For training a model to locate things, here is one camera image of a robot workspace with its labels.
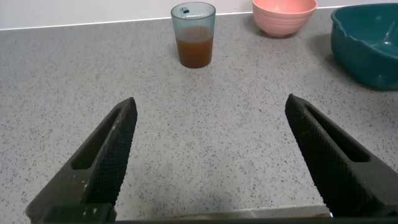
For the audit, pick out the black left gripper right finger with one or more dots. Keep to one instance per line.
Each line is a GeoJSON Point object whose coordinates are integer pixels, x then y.
{"type": "Point", "coordinates": [335, 174]}

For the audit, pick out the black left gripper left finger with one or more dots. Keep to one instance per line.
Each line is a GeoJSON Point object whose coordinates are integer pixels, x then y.
{"type": "Point", "coordinates": [102, 168]}

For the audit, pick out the orange-brown liquid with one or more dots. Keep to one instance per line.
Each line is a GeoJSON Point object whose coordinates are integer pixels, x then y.
{"type": "Point", "coordinates": [194, 49]}

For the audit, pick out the ribbed translucent blue-grey cup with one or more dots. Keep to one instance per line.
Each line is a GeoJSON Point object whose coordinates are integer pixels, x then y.
{"type": "Point", "coordinates": [193, 18]}

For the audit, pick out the pink ribbed bowl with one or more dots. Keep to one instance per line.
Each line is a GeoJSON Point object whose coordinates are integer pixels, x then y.
{"type": "Point", "coordinates": [281, 18]}

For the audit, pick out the teal plastic basin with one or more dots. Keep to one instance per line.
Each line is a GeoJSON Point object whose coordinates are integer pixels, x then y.
{"type": "Point", "coordinates": [367, 53]}

